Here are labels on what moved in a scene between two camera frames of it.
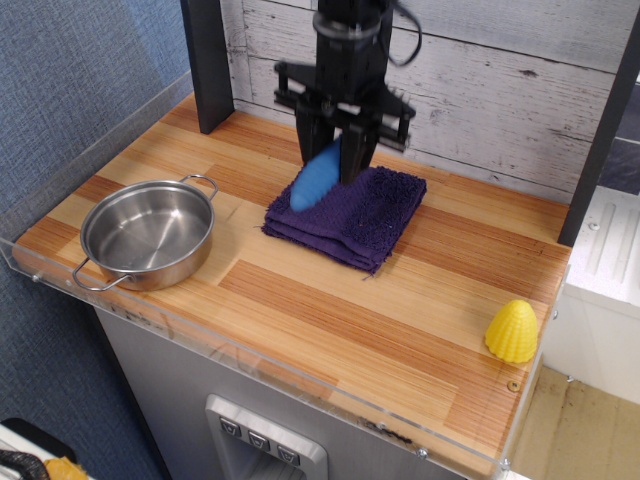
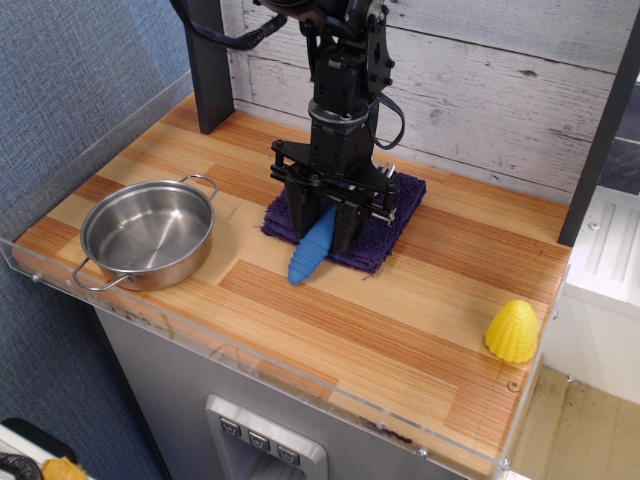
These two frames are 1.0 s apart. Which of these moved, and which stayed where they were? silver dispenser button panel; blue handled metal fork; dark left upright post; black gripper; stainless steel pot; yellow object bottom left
Moved: black gripper; blue handled metal fork
Stayed: dark left upright post; yellow object bottom left; stainless steel pot; silver dispenser button panel
